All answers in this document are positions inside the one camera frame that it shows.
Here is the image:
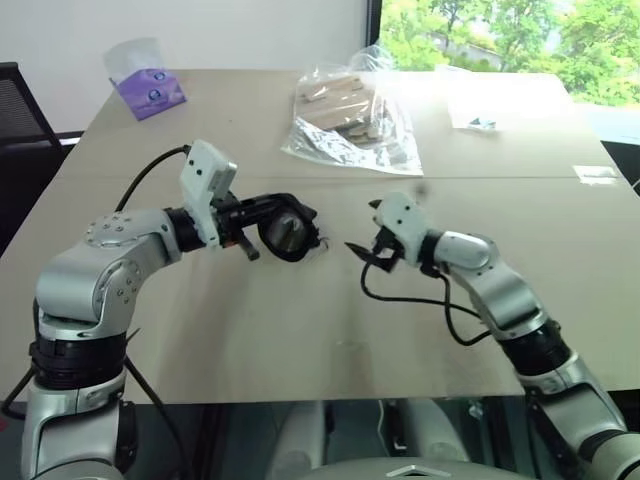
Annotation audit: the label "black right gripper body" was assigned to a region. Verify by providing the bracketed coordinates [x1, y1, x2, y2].
[371, 224, 405, 266]

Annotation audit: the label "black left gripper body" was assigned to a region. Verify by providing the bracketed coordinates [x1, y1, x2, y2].
[212, 191, 263, 251]

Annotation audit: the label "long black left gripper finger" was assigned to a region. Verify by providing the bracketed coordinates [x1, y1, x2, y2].
[244, 191, 319, 224]

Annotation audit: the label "short-looking black left gripper finger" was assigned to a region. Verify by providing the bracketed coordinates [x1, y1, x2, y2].
[232, 226, 261, 263]

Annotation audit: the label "metal cup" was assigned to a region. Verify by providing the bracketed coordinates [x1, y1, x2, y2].
[268, 210, 309, 255]

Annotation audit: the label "clear bag of wooden blocks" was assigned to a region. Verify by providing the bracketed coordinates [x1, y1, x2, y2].
[280, 44, 425, 178]

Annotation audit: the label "small clear bag dark parts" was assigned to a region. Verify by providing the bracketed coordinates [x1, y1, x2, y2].
[446, 94, 500, 132]

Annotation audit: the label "purple tissue box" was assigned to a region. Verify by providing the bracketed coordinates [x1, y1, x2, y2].
[102, 39, 189, 122]

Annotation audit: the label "small clear plastic packet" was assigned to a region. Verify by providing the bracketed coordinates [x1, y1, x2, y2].
[573, 165, 618, 185]

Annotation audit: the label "black office chair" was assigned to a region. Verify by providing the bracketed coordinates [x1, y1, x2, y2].
[0, 61, 85, 257]

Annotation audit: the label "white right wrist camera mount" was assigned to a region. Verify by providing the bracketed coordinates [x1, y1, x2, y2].
[375, 191, 429, 265]

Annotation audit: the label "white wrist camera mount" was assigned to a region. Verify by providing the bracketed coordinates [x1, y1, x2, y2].
[375, 191, 429, 265]
[178, 139, 239, 249]

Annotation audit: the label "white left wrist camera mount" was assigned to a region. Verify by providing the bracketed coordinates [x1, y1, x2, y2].
[178, 139, 239, 249]

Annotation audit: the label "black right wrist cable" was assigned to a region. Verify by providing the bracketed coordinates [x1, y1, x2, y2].
[360, 259, 494, 347]

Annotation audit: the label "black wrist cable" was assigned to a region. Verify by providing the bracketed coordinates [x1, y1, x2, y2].
[113, 144, 193, 214]
[360, 259, 494, 347]

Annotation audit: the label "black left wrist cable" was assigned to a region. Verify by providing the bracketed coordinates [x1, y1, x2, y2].
[113, 144, 193, 214]

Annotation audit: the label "black left shoulder cable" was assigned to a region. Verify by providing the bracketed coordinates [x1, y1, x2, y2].
[122, 327, 194, 480]

